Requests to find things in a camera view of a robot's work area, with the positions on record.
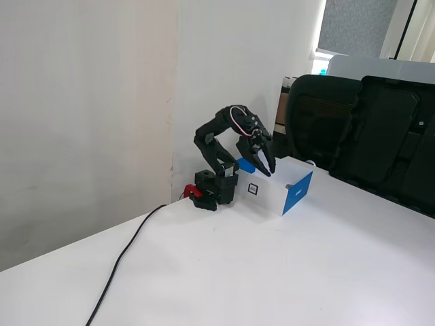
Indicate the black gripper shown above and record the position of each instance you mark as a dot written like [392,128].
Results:
[252,149]

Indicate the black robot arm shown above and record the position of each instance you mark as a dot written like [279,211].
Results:
[210,153]

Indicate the blue and white cardboard box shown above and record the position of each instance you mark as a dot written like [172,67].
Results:
[272,197]

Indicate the brown cardboard box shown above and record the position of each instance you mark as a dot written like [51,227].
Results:
[282,108]

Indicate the gray and blue object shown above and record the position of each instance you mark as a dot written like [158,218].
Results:
[311,162]

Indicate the black mesh office chair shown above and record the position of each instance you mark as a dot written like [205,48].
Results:
[316,119]

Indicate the red and black table clamp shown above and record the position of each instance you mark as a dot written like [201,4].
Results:
[191,190]

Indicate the teal bottle cap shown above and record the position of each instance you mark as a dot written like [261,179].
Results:
[323,71]

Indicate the black plastic tray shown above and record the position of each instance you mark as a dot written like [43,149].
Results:
[384,136]

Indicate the white partition board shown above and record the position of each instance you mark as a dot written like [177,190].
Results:
[374,68]

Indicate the gray window blind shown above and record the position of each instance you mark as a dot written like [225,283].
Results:
[353,23]

